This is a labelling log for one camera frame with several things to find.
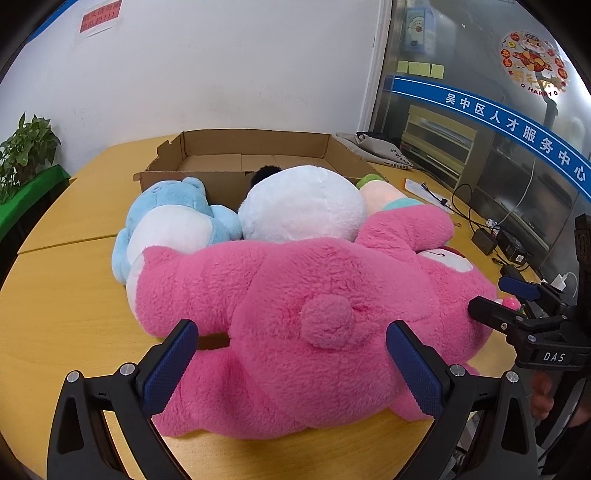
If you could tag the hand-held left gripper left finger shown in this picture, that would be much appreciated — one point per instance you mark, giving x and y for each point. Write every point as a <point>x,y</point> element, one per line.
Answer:
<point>168,369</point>

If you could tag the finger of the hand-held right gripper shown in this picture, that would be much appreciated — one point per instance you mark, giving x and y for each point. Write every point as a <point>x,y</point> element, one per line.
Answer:
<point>517,287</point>
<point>489,314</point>

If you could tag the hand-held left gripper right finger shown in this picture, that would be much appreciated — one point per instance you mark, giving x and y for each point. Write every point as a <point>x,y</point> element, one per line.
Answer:
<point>415,369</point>

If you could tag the large pink plush bear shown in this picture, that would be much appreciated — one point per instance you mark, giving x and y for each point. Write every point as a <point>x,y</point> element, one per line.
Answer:
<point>277,286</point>

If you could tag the pink and green plush toy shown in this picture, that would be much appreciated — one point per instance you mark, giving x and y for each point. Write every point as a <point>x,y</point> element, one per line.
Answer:
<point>378,196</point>

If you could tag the light blue plush toy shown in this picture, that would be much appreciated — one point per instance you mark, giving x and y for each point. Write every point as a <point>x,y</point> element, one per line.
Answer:
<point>175,203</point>

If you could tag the white round plush toy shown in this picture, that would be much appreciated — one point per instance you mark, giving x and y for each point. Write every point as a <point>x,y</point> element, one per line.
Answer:
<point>304,203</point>

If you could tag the shallow cardboard box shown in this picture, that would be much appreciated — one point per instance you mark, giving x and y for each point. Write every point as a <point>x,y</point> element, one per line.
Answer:
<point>207,147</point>

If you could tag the person's right hand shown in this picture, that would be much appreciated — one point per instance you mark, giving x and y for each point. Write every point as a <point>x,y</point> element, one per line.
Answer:
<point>541,397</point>

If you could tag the small black box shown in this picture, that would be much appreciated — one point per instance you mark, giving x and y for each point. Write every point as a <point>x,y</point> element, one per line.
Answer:
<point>512,247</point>

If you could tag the white charger plug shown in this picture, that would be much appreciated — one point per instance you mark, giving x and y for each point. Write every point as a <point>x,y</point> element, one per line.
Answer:
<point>559,280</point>

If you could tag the black power adapter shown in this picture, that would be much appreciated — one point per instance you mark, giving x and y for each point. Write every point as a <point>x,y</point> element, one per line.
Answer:
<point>484,241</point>

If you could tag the white paper sheet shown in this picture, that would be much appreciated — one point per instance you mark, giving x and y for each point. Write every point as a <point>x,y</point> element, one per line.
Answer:
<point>415,187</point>

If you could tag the blue glass banner strip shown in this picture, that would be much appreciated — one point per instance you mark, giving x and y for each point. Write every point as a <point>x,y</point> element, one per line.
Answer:
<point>461,99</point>

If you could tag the grey cloth bag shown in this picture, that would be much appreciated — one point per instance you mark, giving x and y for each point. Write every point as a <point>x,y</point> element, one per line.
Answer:
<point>369,145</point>

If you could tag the round red cartoon sticker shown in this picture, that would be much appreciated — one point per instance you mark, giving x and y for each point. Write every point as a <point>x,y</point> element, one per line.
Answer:
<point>535,60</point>

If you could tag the green cloth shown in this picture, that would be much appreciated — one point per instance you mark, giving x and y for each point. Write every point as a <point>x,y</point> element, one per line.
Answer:
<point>27,187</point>

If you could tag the yellow sticky note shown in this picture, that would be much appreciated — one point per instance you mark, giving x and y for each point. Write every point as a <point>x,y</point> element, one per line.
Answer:
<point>403,67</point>
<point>437,70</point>
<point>419,68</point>

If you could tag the green potted plant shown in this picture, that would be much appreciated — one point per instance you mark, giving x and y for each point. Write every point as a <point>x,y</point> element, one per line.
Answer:
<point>27,147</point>

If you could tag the light blue cartoon poster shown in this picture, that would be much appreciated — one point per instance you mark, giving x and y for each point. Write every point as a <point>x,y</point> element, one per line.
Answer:
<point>419,30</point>

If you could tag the red paper wall notice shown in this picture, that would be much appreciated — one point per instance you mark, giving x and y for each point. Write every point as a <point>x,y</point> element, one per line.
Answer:
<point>99,16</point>

